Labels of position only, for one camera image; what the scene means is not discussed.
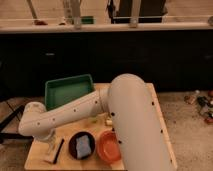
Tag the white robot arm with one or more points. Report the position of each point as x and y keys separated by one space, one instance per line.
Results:
x=135 y=119

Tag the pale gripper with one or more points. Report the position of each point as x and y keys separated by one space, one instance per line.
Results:
x=51 y=142

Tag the orange bowl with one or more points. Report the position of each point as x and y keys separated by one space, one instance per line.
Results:
x=107 y=147

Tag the green box on shelf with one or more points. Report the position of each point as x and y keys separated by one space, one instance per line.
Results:
x=87 y=20

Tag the blue sponge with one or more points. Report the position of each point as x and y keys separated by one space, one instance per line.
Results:
x=83 y=146

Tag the green plastic tray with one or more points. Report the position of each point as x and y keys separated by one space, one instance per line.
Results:
x=64 y=90

